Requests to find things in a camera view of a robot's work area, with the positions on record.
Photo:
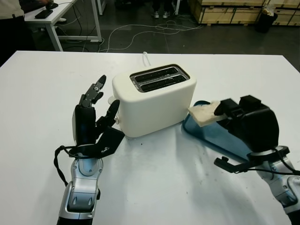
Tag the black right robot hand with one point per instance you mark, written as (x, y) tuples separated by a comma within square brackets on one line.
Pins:
[(260, 129)]

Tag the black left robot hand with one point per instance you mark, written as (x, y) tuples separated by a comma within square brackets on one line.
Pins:
[(83, 126)]

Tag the white toaster lever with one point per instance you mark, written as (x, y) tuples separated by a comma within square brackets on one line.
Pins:
[(111, 100)]

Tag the white bread slice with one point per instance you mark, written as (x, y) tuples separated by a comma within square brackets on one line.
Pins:
[(201, 114)]

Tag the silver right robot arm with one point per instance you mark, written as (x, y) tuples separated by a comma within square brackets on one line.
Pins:
[(281, 185)]

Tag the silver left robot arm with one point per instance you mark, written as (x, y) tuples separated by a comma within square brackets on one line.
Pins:
[(82, 185)]

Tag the chrome toaster dial knob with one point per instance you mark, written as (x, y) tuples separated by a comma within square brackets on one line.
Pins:
[(117, 121)]

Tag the blue plastic tray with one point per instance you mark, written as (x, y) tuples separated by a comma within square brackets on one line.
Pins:
[(211, 138)]

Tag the cream two-slot toaster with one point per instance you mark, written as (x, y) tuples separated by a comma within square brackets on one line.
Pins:
[(154, 105)]

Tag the black trash bin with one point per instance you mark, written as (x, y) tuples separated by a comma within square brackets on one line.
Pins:
[(266, 23)]

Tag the white office desk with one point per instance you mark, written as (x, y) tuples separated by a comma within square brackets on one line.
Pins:
[(61, 11)]

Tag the wooden shipping crate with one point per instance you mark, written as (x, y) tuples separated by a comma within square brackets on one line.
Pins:
[(288, 14), (225, 14)]

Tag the black smartphone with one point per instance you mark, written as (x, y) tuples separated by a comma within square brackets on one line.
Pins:
[(44, 14)]

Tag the black computer mouse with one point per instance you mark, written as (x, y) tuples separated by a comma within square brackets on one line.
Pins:
[(51, 5)]

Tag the person in grey sneakers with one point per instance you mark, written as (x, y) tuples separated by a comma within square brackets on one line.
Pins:
[(155, 12)]

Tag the person in white top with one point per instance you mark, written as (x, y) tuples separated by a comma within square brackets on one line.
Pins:
[(11, 9)]

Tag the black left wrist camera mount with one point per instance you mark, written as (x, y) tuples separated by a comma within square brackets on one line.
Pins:
[(111, 140)]

